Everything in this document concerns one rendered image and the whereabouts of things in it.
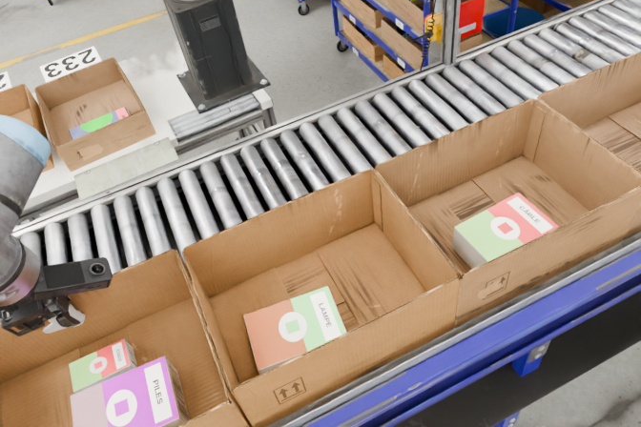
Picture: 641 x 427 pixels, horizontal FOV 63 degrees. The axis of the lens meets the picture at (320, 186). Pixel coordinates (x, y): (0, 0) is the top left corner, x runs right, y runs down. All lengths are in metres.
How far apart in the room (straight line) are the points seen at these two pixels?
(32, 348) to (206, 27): 1.02
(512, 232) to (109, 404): 0.76
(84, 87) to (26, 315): 1.25
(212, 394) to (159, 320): 0.18
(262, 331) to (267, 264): 0.18
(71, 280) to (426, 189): 0.71
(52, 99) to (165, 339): 1.20
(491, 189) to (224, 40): 0.95
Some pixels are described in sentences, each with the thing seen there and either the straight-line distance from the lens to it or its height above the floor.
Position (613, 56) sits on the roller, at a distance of 1.93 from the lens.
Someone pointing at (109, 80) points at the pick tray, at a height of 0.77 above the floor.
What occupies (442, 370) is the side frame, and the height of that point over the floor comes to 0.91.
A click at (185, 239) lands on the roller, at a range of 1.39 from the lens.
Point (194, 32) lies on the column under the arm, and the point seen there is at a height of 1.00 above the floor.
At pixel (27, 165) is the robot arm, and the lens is 0.79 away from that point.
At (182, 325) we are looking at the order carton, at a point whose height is 0.91.
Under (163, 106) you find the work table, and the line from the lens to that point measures 1.86.
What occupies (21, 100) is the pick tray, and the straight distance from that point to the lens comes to 2.11.
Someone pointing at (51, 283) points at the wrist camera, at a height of 1.16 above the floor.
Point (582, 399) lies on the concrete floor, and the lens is 1.98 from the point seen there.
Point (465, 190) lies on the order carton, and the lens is 1.21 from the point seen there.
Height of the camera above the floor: 1.77
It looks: 46 degrees down
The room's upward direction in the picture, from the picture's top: 10 degrees counter-clockwise
